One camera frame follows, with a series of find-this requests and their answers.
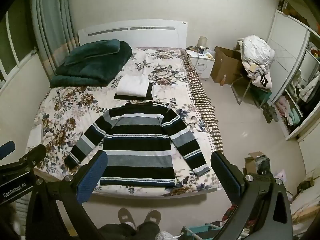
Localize dark green folded blanket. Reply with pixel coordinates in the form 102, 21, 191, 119
49, 39, 132, 89

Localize person's dark trousers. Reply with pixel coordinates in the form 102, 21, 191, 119
99, 221, 161, 240

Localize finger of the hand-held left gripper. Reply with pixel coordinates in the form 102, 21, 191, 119
0, 141, 16, 161
0, 144, 47, 178

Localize grey-green curtain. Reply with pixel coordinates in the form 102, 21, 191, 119
29, 0, 81, 73

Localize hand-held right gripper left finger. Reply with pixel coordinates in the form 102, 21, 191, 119
25, 151, 108, 240

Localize large cardboard box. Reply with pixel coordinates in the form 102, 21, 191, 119
210, 45, 245, 84

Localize checked brown bed skirt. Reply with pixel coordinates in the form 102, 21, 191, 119
182, 51, 225, 154

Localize floral bed sheet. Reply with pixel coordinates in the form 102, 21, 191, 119
26, 46, 224, 199

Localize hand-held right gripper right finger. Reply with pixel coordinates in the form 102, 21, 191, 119
211, 151, 293, 240

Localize person's right shoe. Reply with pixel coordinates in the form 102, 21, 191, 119
143, 209, 162, 227

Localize white wardrobe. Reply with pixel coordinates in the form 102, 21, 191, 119
265, 9, 320, 141

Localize metal frame chair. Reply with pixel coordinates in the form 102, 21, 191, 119
230, 74, 273, 108

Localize teal storage basket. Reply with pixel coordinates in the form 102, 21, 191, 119
181, 224, 223, 240

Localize white nightstand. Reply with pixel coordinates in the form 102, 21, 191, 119
186, 48, 216, 79

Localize small white cloth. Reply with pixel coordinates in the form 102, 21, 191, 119
27, 124, 42, 148

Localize person's shoe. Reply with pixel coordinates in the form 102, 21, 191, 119
117, 207, 137, 231
143, 209, 162, 227

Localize white folded garment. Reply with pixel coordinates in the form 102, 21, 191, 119
117, 75, 149, 98

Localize grey-green slippers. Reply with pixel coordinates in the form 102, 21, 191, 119
262, 102, 280, 125

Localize small open cardboard box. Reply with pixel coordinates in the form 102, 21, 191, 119
244, 151, 272, 178

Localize striped knit sweater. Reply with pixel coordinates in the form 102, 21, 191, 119
64, 100, 211, 187

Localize pile of clothes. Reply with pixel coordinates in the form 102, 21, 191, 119
237, 35, 276, 89

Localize window with white frame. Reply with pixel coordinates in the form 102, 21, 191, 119
0, 1, 38, 82

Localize brown bags on wardrobe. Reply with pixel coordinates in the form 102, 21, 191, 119
277, 0, 311, 27

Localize person's left shoe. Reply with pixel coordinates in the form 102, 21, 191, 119
117, 207, 137, 231

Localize black folded garment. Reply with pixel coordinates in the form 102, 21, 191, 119
114, 82, 153, 101

